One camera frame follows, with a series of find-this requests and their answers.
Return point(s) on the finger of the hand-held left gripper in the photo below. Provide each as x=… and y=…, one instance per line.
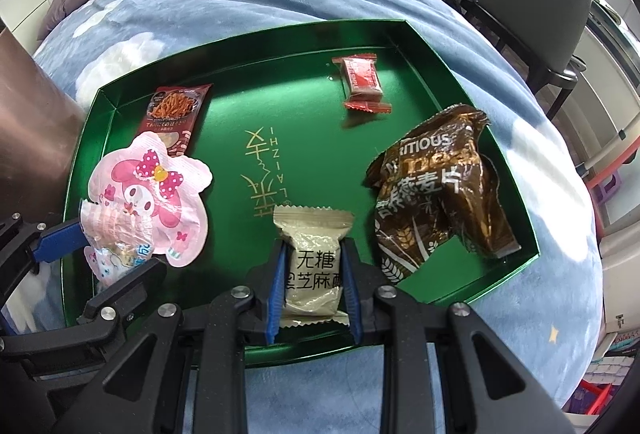
x=60, y=241
x=115, y=304

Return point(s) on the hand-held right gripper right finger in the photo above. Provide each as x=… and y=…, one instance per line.
x=352, y=294

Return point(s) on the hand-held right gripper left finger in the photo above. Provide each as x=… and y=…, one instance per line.
x=274, y=294

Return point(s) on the clear cartoon snack packet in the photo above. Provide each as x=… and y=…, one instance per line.
x=112, y=244

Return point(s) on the beige candy packet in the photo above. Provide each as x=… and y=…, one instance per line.
x=312, y=234

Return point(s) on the pink cartoon snack packet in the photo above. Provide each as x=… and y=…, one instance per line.
x=165, y=194

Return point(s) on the brown oat snack packet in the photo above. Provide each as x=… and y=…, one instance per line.
x=440, y=194

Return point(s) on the green tray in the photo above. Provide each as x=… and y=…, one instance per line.
x=300, y=123

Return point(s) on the brown box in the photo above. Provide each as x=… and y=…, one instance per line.
x=35, y=123

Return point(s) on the red noodle snack packet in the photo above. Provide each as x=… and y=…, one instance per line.
x=175, y=106

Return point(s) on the red candy bar packet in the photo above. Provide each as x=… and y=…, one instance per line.
x=362, y=78

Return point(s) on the stack of books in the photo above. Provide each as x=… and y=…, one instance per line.
x=600, y=374

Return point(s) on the red framed board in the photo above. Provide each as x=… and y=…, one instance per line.
x=607, y=174

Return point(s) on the grey chair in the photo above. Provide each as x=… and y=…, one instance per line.
x=535, y=3

